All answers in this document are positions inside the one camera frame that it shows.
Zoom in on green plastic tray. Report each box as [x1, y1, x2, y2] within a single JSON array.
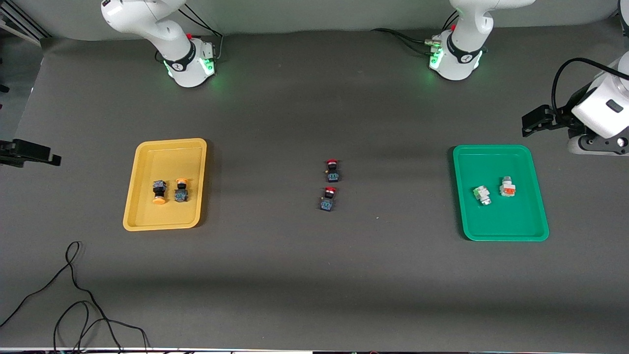
[[452, 144, 550, 242]]

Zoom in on yellow plastic tray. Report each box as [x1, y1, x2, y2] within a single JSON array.
[[123, 138, 208, 232]]

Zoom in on grey table mat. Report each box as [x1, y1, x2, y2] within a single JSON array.
[[0, 17, 629, 351]]

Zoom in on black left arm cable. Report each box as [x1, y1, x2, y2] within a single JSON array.
[[551, 58, 629, 114]]

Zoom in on thin black loose cable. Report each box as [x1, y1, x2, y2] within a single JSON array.
[[0, 241, 149, 354]]

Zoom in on black left arm base cables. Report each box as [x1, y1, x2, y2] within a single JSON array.
[[371, 27, 438, 56]]

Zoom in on black arm base cables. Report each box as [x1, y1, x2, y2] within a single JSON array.
[[371, 27, 438, 56], [184, 0, 224, 62]]

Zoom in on black right arm base cables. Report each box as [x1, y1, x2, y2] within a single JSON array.
[[184, 0, 224, 62]]

